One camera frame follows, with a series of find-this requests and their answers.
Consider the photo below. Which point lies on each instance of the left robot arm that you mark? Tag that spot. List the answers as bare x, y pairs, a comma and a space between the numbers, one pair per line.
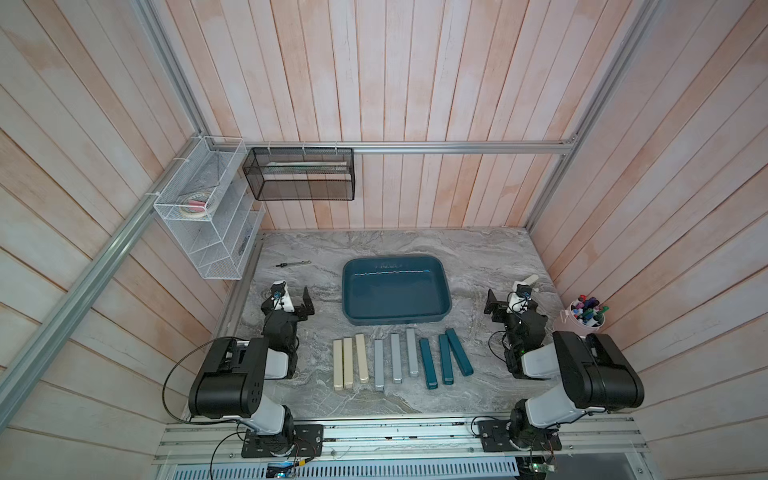
230, 384

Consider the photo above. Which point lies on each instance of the small beige tape roll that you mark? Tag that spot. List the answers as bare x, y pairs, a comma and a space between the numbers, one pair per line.
531, 280

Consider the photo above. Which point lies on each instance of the pink pen holder cup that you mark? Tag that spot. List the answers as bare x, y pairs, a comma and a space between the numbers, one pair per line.
583, 316

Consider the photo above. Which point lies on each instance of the teal pruning pliers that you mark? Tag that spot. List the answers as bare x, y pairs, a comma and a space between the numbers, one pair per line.
428, 364
447, 374
459, 353

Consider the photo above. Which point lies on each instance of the white wire wall shelf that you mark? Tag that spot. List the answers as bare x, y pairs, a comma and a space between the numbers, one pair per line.
218, 245

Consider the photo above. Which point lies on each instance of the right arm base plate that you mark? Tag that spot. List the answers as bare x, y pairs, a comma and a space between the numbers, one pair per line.
509, 436

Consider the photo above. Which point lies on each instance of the black mesh wall basket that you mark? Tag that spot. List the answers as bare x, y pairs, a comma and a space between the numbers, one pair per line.
301, 173

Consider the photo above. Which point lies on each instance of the dark pen on table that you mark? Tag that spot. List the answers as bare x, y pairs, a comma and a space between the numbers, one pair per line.
294, 263

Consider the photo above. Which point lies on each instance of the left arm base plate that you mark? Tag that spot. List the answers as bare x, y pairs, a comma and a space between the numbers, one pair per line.
302, 440

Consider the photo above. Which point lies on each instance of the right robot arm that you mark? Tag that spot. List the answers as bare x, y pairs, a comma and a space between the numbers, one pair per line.
593, 376

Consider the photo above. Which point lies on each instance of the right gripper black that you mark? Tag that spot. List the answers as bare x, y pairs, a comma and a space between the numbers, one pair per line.
510, 311

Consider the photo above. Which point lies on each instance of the teal plastic storage box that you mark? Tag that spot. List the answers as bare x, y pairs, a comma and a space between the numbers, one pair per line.
392, 290

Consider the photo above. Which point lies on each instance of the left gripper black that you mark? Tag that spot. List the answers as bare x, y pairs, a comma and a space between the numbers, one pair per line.
288, 310

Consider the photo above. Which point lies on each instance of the beige pruning pliers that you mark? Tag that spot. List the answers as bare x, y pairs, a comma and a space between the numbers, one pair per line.
363, 370
348, 363
338, 381

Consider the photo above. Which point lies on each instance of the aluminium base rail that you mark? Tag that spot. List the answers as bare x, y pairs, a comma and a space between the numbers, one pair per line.
403, 437

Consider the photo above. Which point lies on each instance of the tape roll in shelf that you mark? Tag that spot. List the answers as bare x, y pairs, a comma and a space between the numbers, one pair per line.
197, 204

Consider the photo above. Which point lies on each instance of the grey pruning pliers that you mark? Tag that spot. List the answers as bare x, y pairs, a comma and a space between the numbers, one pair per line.
379, 377
396, 358
412, 353

